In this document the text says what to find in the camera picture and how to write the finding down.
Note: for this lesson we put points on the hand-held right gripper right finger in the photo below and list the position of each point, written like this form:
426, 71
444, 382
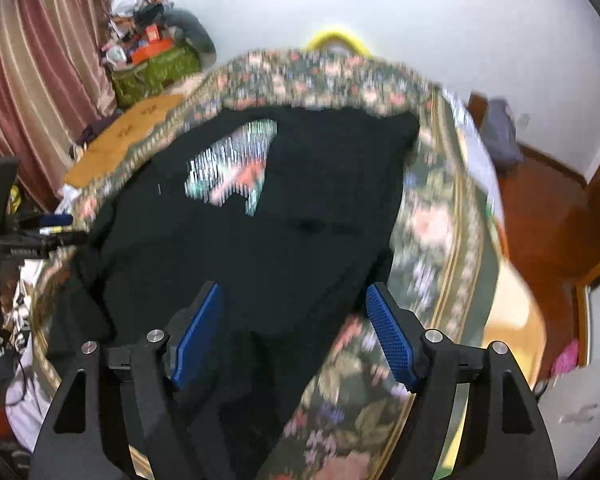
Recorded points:
392, 340

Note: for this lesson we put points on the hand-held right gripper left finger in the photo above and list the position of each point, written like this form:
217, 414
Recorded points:
197, 335

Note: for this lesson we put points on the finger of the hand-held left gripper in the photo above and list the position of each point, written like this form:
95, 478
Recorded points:
55, 221

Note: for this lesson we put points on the black printed t-shirt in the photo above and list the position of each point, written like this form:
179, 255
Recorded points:
305, 210

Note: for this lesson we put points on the dark purple cloth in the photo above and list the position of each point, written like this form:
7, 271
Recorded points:
97, 130

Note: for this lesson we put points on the floral bed blanket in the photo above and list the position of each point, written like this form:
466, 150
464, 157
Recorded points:
430, 240

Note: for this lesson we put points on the brown cardboard sheet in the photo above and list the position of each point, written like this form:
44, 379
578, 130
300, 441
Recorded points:
130, 130

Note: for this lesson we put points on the striped red curtain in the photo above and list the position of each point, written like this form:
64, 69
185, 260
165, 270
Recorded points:
35, 70

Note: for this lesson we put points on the green patterned bag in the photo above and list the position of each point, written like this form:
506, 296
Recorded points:
155, 72

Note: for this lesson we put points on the pile of mixed clutter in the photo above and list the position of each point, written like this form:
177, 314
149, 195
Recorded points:
140, 30

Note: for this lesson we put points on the grey cloth bundle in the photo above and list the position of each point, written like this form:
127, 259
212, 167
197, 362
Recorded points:
500, 130

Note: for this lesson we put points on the grey cushion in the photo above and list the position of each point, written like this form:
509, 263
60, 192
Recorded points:
197, 30

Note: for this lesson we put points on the yellow hoop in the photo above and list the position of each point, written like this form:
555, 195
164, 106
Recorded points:
337, 36

